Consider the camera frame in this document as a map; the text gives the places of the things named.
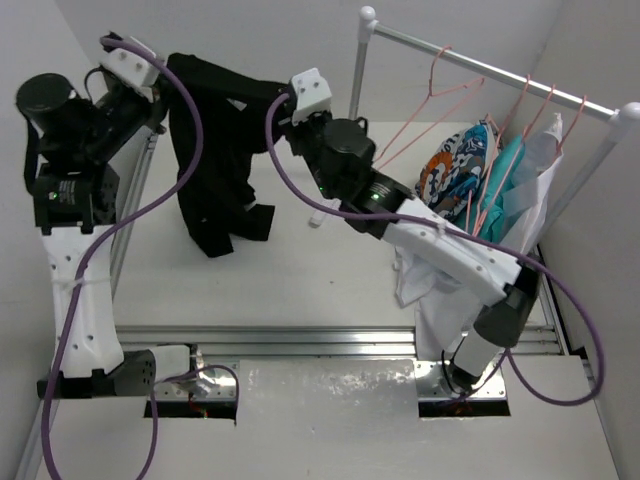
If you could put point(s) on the white clothes rack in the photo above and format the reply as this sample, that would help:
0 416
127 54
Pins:
621 121

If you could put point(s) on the black shirt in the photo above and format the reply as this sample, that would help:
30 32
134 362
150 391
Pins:
218 202

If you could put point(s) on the colourful patterned shirt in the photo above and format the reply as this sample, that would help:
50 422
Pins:
453 175

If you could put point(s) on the aluminium rail frame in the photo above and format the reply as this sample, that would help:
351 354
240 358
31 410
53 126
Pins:
327 379

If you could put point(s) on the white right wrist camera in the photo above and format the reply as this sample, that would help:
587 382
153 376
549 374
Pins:
311 95

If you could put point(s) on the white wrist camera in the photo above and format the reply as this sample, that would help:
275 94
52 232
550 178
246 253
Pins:
130 68
311 95

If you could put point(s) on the teal shirt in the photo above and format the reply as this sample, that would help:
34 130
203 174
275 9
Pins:
494 228

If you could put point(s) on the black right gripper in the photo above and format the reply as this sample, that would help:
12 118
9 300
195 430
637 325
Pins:
295 129

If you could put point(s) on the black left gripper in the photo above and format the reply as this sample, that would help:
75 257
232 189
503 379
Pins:
151 107

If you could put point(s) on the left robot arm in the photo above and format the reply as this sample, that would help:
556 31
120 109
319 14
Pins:
70 142

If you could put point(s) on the white shirt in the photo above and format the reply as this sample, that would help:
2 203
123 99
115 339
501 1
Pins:
445 307

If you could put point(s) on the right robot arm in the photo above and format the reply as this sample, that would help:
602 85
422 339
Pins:
339 154

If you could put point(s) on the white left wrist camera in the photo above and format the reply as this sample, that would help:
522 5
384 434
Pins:
130 68

